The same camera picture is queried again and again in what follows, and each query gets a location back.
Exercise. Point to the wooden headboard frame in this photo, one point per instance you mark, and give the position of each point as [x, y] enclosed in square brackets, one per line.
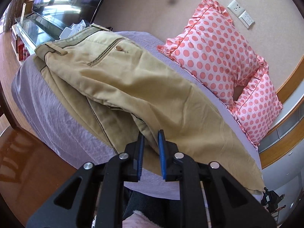
[287, 131]

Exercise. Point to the polka dot pillow left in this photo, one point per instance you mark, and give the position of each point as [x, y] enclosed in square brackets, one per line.
[213, 51]

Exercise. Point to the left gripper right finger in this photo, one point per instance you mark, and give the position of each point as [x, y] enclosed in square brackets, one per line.
[209, 195]

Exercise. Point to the polka dot pillow right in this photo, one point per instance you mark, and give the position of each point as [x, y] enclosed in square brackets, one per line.
[257, 107]

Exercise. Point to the white wall socket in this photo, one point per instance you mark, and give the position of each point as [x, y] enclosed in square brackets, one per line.
[236, 8]

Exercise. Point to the khaki tan pants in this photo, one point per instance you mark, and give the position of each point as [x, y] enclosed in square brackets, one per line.
[116, 90]

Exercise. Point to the white light switch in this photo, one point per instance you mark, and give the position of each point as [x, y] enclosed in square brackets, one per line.
[246, 19]

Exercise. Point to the glass tv stand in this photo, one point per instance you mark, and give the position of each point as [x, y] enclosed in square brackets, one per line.
[35, 30]

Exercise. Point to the polka dot pillow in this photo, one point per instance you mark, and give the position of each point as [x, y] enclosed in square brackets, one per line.
[257, 107]
[213, 51]

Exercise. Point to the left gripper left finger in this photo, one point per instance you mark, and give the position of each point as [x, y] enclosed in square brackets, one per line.
[94, 193]

